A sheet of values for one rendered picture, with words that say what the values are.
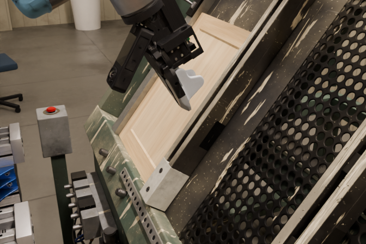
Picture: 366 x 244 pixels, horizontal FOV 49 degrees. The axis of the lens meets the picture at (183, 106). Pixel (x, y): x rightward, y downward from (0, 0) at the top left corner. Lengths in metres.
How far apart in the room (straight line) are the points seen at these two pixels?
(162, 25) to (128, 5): 0.07
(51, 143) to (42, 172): 1.42
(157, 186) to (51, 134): 0.73
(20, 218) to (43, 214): 1.68
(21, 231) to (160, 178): 0.37
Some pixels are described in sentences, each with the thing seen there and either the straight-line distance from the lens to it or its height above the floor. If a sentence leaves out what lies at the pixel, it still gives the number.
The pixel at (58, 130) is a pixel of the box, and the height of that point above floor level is 0.87.
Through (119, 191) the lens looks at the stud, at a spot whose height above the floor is 0.88.
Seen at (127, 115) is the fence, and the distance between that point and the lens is 1.54.
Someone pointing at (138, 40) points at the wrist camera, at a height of 1.45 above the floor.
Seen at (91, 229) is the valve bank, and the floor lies 0.72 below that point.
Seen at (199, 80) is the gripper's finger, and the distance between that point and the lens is 0.70.
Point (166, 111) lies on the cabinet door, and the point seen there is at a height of 1.05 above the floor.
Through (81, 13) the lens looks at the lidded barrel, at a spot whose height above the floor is 0.31.
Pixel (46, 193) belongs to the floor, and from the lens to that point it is 2.92.
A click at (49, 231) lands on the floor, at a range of 2.58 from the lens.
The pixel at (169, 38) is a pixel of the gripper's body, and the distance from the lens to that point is 0.65.
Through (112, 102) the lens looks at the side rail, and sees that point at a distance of 1.77.
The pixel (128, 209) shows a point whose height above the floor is 0.85.
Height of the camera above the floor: 1.60
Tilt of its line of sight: 23 degrees down
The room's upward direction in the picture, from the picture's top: straight up
